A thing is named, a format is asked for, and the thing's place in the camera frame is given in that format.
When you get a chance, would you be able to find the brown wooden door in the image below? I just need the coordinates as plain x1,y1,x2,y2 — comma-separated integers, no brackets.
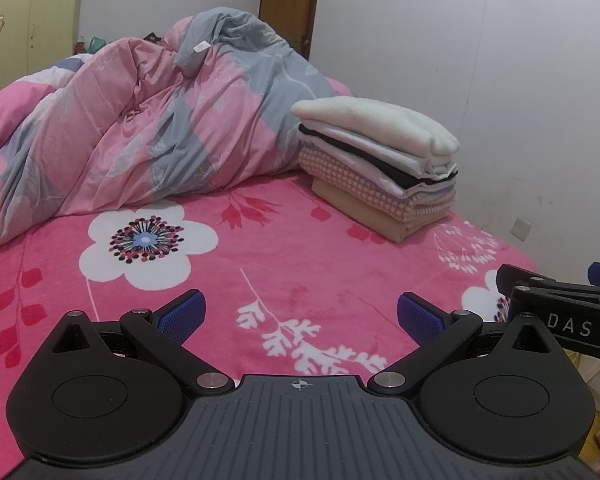
258,0,323,61

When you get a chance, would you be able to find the pink floral bed sheet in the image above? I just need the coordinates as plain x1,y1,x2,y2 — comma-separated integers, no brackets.
0,80,541,480

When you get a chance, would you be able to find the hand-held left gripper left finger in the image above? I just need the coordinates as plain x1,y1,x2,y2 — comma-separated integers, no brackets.
50,288,233,395

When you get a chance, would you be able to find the cream wardrobe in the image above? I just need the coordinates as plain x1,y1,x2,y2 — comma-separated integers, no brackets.
0,0,88,96

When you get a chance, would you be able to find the pale lilac folded garment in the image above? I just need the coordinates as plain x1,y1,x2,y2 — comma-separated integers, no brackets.
302,140,456,200

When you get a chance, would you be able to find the white fuzzy sweater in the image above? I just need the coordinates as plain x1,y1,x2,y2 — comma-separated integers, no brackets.
291,97,462,158

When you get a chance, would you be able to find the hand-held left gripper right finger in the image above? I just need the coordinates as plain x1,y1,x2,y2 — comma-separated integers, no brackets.
367,289,554,395

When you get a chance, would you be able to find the beige folded garment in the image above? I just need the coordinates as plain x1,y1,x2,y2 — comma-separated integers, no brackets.
311,177,448,245

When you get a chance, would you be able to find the stack of folded clothes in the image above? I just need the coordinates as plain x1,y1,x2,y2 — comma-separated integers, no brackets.
300,127,456,178

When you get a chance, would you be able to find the black folded garment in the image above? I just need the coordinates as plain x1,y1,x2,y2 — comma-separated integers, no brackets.
299,125,459,186

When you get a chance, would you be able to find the pink grey floral quilt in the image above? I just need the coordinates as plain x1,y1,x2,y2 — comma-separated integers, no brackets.
0,7,356,256

